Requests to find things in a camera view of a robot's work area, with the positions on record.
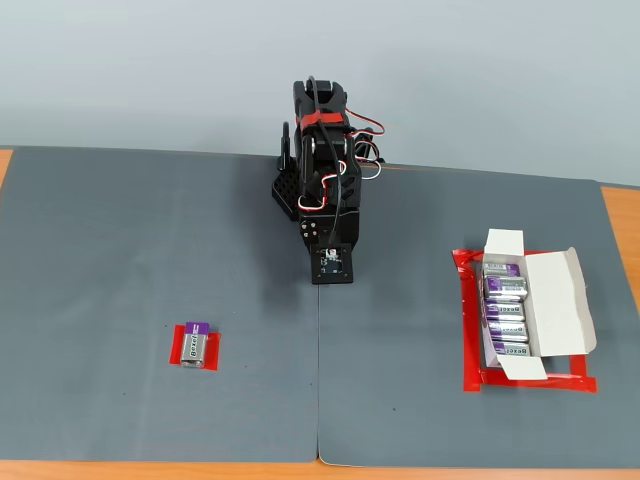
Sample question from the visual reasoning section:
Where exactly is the white cardboard box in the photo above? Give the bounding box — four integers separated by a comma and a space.
481, 228, 599, 381

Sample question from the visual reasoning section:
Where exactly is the grey table mat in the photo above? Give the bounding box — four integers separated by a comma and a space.
316, 162, 640, 470
0, 145, 321, 464

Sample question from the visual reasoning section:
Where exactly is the red white black servo wire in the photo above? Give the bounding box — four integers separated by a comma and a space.
346, 106, 387, 182
297, 158, 349, 214

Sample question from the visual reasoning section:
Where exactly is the purple silver 9V battery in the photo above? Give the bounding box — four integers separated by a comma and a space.
179, 320, 211, 370
489, 341, 532, 361
484, 274, 531, 298
483, 261, 522, 278
483, 298, 527, 322
485, 320, 531, 343

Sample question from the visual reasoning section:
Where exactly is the black square wrist camera module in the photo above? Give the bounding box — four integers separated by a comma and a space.
310, 242, 355, 286

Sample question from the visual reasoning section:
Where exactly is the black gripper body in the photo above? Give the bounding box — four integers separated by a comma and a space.
298, 203, 363, 247

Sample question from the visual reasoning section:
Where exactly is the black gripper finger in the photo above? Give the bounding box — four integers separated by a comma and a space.
298, 216, 322, 257

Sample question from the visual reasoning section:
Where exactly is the small red tape patch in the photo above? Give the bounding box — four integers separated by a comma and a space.
168, 323, 222, 372

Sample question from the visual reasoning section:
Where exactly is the red tape band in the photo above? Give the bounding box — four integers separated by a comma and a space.
297, 112, 348, 129

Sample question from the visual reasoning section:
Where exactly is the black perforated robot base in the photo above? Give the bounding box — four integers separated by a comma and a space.
271, 167, 302, 222

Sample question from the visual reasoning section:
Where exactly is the red tape frame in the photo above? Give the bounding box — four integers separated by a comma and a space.
451, 246, 599, 395

